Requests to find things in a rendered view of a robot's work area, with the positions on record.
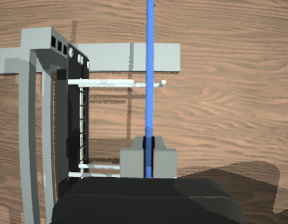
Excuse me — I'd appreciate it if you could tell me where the blue cable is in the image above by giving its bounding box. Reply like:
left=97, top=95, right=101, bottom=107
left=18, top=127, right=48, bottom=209
left=145, top=0, right=154, bottom=178

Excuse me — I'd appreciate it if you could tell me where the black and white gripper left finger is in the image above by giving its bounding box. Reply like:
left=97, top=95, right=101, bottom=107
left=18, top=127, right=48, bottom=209
left=120, top=136, right=146, bottom=178

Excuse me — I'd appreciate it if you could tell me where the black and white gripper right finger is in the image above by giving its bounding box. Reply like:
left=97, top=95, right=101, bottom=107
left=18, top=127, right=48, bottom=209
left=151, top=136, right=178, bottom=178

